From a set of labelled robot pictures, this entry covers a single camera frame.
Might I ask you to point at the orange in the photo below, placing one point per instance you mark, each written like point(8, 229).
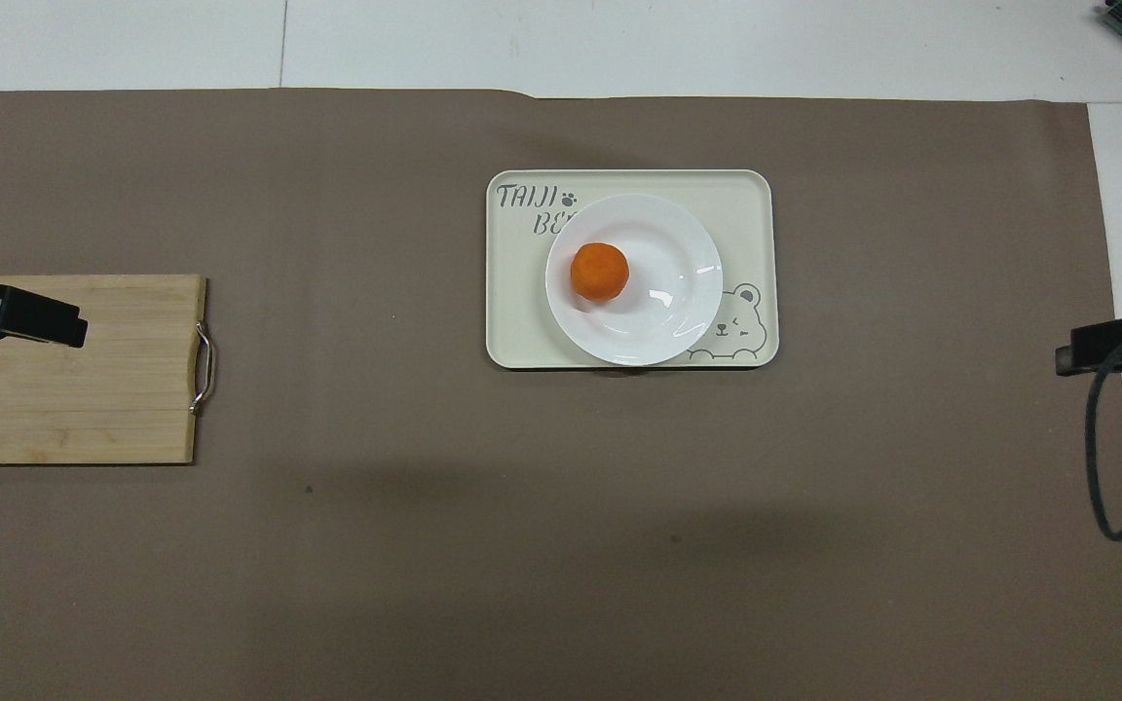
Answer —
point(600, 272)

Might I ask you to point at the white plate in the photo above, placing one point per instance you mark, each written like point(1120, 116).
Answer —
point(668, 292)

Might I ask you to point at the cream tray with bear print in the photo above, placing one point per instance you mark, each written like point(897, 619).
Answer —
point(746, 209)

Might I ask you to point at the wooden cutting board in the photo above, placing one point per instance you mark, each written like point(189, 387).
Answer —
point(113, 389)

